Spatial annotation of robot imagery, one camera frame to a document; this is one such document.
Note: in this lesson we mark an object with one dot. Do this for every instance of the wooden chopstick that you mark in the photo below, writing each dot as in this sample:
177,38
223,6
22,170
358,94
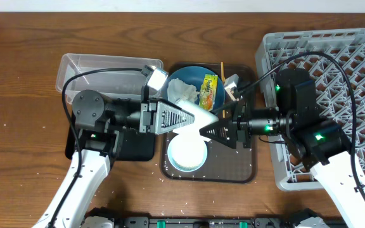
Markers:
223,81

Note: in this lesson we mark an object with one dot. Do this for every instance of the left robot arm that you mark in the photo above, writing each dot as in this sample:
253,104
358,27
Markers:
72,199

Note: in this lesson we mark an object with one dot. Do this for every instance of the brown serving tray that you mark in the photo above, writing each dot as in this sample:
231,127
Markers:
223,164

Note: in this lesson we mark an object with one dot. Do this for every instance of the yellow green snack wrapper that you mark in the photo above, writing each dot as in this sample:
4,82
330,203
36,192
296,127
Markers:
208,91

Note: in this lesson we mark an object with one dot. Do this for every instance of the light blue rice bowl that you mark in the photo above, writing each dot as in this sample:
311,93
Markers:
187,153

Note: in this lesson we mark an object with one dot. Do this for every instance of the white cup green inside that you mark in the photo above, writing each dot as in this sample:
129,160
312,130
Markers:
202,118

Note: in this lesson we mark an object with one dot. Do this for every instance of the black plastic tray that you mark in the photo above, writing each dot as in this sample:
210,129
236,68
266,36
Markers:
138,147

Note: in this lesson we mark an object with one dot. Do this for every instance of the grey dishwasher rack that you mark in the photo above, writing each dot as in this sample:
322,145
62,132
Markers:
347,47

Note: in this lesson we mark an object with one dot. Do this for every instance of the white tissue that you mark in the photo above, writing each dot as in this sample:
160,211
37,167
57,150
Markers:
177,89

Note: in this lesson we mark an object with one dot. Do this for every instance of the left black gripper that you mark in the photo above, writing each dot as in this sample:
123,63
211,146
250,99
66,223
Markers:
150,118

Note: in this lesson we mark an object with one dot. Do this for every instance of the blue plate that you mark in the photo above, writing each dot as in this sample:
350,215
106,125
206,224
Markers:
194,75

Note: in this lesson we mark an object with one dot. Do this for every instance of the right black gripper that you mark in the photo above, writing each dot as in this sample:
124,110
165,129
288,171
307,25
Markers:
239,121

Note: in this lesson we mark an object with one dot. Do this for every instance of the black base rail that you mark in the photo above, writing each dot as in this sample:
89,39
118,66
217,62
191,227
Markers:
103,217

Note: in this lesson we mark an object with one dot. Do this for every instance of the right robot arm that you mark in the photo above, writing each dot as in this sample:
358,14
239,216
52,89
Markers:
318,143

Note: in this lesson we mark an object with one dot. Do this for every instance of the clear plastic bin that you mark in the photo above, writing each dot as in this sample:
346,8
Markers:
125,84

